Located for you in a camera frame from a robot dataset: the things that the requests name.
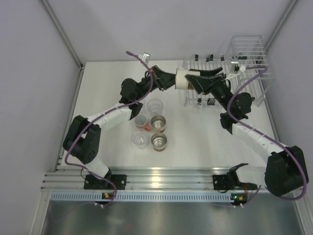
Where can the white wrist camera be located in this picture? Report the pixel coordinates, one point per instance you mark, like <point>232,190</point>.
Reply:
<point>145,57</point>
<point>236,66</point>

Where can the aluminium mounting rail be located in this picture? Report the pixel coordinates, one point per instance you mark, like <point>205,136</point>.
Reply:
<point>140,179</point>

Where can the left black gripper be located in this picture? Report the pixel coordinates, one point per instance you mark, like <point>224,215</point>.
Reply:
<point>163,80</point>

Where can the orange white ceramic mug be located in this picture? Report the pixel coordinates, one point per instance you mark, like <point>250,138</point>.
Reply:
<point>141,122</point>

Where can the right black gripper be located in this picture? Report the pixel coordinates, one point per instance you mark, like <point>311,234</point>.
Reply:
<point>201,83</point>

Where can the steel cup brown band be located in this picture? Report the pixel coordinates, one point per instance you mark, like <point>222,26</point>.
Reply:
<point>159,141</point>
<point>181,83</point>
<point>158,123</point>

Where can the grey slotted cable duct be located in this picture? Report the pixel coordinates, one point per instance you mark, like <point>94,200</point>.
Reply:
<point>123,196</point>

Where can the white wire dish rack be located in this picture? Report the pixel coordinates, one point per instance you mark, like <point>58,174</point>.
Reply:
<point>248,49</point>

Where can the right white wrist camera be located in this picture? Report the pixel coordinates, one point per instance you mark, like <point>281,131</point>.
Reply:
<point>236,66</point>

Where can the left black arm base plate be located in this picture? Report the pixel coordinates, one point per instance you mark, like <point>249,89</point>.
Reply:
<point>93,183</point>

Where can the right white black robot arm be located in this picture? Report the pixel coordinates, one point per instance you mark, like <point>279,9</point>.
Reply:
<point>285,168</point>

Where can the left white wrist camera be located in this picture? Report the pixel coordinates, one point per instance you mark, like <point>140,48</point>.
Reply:
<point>145,57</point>

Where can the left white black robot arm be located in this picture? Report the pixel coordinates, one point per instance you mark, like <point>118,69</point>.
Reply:
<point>83,137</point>

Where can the clear plastic cup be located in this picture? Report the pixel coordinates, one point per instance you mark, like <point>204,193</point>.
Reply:
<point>143,110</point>
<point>140,138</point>
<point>155,106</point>

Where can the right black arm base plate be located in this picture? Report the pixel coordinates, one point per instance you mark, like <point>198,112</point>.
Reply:
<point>221,183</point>

